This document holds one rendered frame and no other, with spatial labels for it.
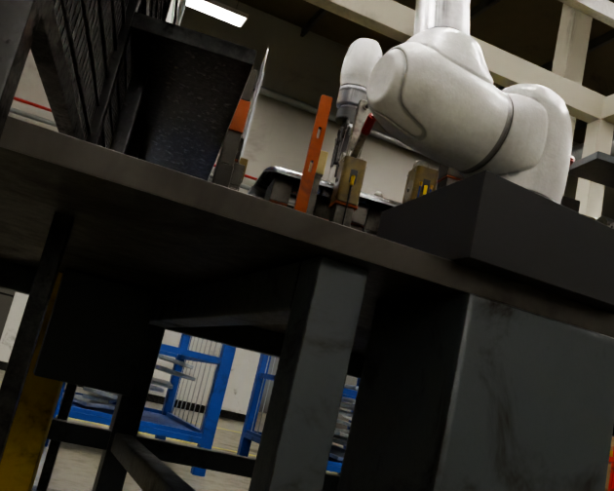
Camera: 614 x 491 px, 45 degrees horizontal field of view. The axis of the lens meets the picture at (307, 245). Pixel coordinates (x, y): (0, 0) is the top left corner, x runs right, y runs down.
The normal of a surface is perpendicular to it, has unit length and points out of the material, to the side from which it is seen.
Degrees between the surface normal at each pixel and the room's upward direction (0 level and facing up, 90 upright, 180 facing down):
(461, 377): 90
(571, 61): 90
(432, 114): 129
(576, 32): 90
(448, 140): 148
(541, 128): 82
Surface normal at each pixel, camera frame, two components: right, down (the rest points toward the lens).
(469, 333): 0.37, -0.11
